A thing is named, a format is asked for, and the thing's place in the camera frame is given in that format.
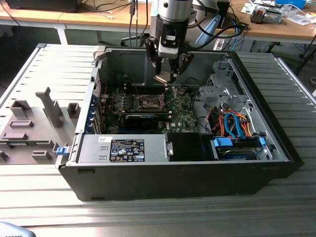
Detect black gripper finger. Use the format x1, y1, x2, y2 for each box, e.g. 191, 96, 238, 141
144, 38, 164, 77
168, 52, 195, 84

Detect silver CPU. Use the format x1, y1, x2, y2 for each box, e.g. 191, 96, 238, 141
152, 70, 174, 84

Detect CPU socket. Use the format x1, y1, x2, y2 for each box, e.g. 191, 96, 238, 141
136, 93, 166, 112

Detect copper CPU cooler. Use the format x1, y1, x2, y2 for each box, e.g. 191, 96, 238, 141
250, 6, 267, 25

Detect white power adapter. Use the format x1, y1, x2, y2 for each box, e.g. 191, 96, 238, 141
213, 39, 226, 51

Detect silver metal drive cage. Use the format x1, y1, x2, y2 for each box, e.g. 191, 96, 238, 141
198, 60, 250, 113

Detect black box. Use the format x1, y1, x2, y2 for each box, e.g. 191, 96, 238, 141
217, 0, 232, 29

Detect green motherboard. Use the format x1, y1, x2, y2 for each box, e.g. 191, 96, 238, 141
100, 85, 200, 135

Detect black graphics card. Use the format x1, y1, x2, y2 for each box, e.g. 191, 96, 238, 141
122, 113, 160, 131

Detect blue disk carrier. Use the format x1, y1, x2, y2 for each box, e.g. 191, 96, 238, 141
212, 136, 267, 161

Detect wooden desk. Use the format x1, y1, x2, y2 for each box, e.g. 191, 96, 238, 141
0, 0, 155, 45
214, 0, 316, 51

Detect silver optical drive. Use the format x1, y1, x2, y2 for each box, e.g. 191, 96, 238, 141
264, 9, 284, 25

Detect hard disk drive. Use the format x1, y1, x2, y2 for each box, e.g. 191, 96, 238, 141
217, 147, 259, 160

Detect blue box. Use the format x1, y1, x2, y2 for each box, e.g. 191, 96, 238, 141
275, 0, 307, 8

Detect silver power supply unit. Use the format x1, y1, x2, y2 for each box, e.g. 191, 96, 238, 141
76, 134, 171, 165

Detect white papers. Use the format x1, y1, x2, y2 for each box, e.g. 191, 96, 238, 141
286, 13, 316, 26

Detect black flat device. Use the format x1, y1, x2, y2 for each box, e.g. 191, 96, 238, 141
4, 0, 79, 13

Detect black PC case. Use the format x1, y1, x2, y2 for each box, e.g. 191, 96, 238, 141
55, 46, 305, 202

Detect grey parts rack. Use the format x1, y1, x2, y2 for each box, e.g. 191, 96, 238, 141
0, 86, 81, 165

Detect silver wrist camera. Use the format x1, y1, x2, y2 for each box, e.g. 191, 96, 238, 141
158, 29, 180, 59

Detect red yellow power wires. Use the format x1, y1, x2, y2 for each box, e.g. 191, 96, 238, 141
206, 108, 225, 137

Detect blue wire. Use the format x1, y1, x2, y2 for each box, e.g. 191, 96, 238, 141
223, 112, 242, 141

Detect orange wire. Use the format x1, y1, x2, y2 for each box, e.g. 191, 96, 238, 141
236, 112, 254, 138

